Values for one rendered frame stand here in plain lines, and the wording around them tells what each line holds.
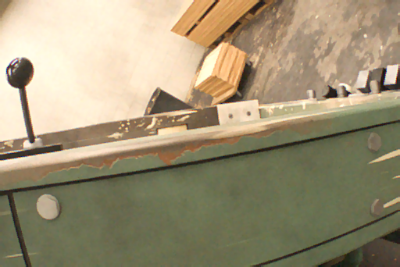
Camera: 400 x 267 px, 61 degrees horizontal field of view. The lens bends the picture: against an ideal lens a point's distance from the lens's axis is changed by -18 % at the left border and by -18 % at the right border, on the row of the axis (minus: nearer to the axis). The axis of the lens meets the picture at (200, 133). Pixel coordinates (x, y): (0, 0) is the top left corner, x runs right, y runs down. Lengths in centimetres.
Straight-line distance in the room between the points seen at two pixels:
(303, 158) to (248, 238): 6
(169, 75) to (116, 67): 91
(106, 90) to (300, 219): 615
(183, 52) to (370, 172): 663
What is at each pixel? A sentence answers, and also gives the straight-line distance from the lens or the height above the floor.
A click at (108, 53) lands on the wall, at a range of 657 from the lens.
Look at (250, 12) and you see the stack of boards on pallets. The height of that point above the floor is 9.
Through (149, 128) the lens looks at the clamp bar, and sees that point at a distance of 107.
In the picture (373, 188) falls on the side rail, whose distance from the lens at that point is 31.
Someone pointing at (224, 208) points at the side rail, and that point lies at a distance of 24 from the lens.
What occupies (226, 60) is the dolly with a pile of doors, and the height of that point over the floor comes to 30.
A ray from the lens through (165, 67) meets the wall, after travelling 669.
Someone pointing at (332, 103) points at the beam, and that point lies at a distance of 84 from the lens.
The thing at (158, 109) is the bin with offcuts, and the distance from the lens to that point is 526.
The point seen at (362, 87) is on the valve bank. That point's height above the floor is 76.
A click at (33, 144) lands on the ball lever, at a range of 49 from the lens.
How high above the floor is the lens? 133
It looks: 15 degrees down
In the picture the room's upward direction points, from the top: 66 degrees counter-clockwise
